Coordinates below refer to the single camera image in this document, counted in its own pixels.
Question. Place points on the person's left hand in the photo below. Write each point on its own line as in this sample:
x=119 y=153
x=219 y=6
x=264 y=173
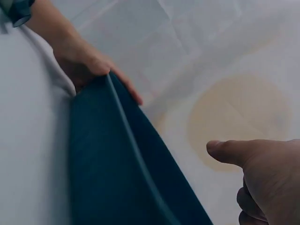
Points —
x=79 y=56

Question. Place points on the person's right hand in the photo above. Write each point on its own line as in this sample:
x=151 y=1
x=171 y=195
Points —
x=274 y=178

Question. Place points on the person's left fingers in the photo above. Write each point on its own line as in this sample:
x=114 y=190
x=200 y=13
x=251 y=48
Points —
x=75 y=80

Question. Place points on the person's right thumb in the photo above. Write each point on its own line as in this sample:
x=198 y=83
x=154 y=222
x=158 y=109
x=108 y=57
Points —
x=228 y=151

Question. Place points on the person's left thumb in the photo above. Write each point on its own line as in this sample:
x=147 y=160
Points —
x=124 y=80

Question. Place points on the person's right fingers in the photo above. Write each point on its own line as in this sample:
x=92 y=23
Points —
x=250 y=206

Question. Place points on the dark teal cloth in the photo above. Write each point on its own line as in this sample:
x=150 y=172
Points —
x=110 y=154

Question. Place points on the person's left forearm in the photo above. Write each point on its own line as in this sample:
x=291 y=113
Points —
x=44 y=16

